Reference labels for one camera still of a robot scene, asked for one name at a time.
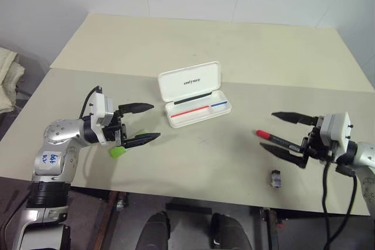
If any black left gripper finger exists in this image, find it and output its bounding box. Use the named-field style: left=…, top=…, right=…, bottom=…
left=118, top=102, right=155, bottom=115
left=125, top=132, right=162, bottom=149

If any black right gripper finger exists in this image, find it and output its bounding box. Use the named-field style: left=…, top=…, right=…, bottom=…
left=271, top=111, right=319, bottom=126
left=259, top=142, right=309, bottom=170

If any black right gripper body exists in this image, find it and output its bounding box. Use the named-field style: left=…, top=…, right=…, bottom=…
left=301, top=116, right=338, bottom=163

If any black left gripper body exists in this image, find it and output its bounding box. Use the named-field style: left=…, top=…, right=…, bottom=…
left=102, top=108, right=128, bottom=147

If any white open pencil case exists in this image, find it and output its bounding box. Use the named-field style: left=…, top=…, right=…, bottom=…
left=158, top=60, right=233, bottom=129

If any black marker with red cap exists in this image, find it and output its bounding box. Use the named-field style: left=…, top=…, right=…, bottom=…
left=255, top=129, right=304, bottom=150

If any green highlighter pen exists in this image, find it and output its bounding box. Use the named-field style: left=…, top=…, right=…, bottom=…
left=108, top=129, right=147, bottom=159

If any small black silver binder clip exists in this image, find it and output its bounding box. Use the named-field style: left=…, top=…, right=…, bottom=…
left=270, top=169, right=283, bottom=189

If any black pen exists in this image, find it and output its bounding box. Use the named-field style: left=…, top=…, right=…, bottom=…
left=173, top=92, right=213, bottom=105

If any black table leg red mark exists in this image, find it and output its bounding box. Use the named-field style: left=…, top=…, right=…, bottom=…
left=258, top=207, right=287, bottom=250

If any rusty brown table beam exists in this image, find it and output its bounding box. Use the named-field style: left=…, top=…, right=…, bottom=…
left=93, top=190, right=120, bottom=250

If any dark rounded shape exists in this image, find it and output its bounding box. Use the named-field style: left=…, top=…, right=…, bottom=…
left=210, top=213, right=253, bottom=250
left=138, top=211, right=172, bottom=250

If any beige folded cloth pile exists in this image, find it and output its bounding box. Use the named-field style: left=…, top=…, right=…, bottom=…
left=0, top=47, right=26, bottom=114

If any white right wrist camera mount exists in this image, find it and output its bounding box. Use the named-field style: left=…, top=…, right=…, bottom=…
left=318, top=111, right=354, bottom=149

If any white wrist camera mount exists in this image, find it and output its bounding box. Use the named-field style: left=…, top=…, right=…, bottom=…
left=88, top=93, right=115, bottom=146
left=318, top=111, right=354, bottom=149

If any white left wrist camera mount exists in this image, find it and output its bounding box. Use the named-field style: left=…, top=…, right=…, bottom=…
left=88, top=93, right=115, bottom=146

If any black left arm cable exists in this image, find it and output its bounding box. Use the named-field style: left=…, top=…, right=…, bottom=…
left=80, top=85, right=103, bottom=119

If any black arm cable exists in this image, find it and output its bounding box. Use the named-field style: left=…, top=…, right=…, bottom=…
left=321, top=158, right=357, bottom=250
left=80, top=85, right=103, bottom=119

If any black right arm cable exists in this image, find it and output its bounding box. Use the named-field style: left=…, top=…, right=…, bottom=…
left=321, top=158, right=357, bottom=250

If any black table frame bar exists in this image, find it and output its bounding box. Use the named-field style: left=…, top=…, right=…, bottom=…
left=165, top=201, right=213, bottom=217

